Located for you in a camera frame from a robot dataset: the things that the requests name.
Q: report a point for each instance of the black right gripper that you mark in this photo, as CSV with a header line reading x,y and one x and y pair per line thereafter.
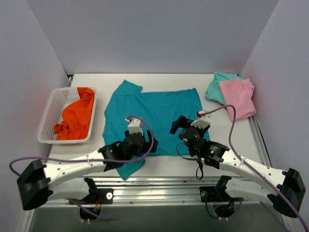
x,y
181,123

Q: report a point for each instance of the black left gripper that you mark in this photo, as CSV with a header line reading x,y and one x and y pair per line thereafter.
x,y
148,139

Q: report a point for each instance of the teal blue t-shirt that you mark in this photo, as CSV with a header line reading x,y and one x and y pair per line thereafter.
x,y
159,110

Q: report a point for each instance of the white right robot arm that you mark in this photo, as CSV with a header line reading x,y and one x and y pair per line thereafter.
x,y
283,190

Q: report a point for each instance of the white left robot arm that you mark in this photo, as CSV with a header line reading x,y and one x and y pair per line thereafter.
x,y
42,182

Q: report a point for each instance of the orange t-shirt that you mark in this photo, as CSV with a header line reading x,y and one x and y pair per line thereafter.
x,y
76,117

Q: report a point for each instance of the mint green folded t-shirt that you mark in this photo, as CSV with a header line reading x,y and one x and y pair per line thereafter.
x,y
213,91

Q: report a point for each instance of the pink folded t-shirt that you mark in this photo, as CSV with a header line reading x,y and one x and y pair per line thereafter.
x,y
239,93

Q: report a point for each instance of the white plastic basket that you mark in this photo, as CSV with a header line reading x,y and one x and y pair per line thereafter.
x,y
59,100

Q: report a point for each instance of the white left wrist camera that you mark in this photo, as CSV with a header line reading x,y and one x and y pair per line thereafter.
x,y
134,126

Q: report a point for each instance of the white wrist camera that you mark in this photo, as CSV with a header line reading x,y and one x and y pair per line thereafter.
x,y
203,120
134,126

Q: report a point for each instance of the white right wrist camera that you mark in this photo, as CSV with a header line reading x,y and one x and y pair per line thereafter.
x,y
203,120

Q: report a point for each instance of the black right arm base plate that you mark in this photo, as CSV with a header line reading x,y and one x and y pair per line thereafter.
x,y
210,195

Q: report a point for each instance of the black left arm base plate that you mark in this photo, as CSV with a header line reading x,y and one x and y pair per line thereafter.
x,y
96,196

